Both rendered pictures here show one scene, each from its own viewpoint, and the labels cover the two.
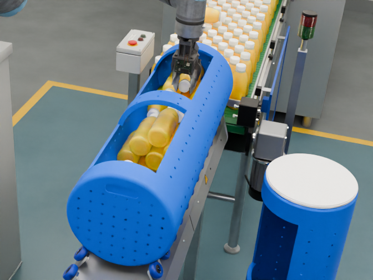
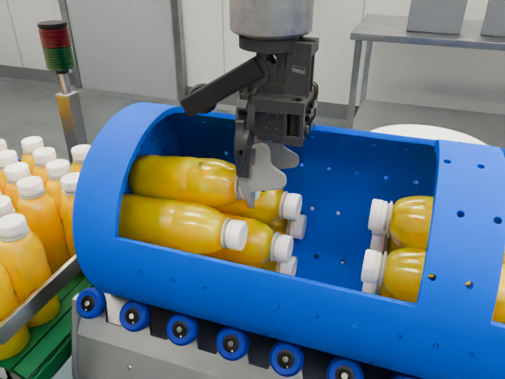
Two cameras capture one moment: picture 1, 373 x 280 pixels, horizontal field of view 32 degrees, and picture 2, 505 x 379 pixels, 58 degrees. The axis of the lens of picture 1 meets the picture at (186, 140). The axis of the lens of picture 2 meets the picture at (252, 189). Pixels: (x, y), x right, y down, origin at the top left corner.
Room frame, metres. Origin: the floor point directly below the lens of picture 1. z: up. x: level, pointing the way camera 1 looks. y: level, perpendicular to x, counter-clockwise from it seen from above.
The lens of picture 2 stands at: (1.86, 0.55, 1.45)
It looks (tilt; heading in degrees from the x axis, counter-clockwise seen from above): 30 degrees down; 279
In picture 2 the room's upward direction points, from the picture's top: straight up
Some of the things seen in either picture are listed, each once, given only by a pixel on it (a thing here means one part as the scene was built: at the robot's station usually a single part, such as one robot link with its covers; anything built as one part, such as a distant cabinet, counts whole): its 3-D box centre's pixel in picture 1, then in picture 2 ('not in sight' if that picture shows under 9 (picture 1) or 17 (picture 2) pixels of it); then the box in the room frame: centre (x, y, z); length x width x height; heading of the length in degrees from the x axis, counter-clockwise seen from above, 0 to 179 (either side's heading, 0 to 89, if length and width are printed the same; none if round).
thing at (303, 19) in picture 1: (308, 19); (55, 36); (2.47, -0.43, 1.23); 0.06 x 0.06 x 0.04
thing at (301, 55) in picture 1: (281, 163); (104, 271); (2.47, -0.43, 0.55); 0.04 x 0.04 x 1.10; 80
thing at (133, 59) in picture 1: (135, 50); not in sight; (2.41, 0.24, 1.05); 0.20 x 0.10 x 0.10; 170
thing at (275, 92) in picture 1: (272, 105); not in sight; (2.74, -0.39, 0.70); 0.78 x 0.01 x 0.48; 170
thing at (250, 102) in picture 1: (246, 113); not in sight; (2.17, -0.22, 0.95); 0.10 x 0.07 x 0.10; 80
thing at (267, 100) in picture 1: (268, 104); not in sight; (2.74, -0.37, 0.70); 0.80 x 0.05 x 0.50; 170
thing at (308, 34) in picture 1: (306, 30); (58, 56); (2.47, -0.43, 1.18); 0.06 x 0.06 x 0.05
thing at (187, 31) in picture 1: (190, 28); (272, 13); (1.93, 0.02, 1.36); 0.10 x 0.09 x 0.05; 80
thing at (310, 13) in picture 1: (306, 31); (59, 59); (2.47, -0.43, 1.18); 0.06 x 0.06 x 0.16
